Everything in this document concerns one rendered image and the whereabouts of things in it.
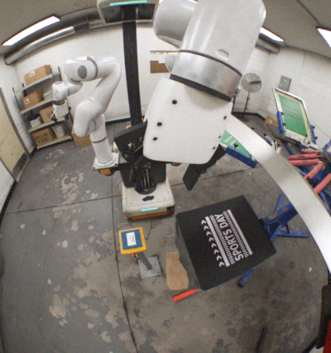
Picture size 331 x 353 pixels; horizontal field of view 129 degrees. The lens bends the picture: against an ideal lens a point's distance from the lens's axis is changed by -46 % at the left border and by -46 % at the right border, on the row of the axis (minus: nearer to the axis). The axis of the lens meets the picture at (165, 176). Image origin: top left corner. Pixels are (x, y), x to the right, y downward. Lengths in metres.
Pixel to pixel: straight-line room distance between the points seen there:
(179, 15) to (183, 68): 0.10
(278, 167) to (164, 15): 0.28
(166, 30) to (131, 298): 1.79
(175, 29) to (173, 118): 0.14
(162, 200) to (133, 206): 0.34
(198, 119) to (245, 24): 0.12
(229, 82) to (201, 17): 0.07
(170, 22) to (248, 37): 0.11
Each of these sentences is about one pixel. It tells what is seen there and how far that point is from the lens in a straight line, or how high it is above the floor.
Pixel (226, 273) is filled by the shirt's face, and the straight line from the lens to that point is 0.78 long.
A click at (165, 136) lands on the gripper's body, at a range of 0.16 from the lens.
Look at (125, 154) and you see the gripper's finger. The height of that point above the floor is 1.56.
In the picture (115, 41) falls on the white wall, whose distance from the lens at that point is 4.00.
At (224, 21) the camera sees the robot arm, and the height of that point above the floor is 1.71.
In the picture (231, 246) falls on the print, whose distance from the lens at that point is 0.82.
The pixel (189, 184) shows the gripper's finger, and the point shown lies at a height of 1.48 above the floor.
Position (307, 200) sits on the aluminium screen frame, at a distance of 0.24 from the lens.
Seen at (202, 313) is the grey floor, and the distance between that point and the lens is 1.73.
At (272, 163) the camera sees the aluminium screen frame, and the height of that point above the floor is 1.54.
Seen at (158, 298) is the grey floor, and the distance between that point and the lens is 1.67.
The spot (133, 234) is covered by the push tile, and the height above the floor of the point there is 0.97.
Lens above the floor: 1.67
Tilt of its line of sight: 46 degrees down
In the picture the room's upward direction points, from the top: straight up
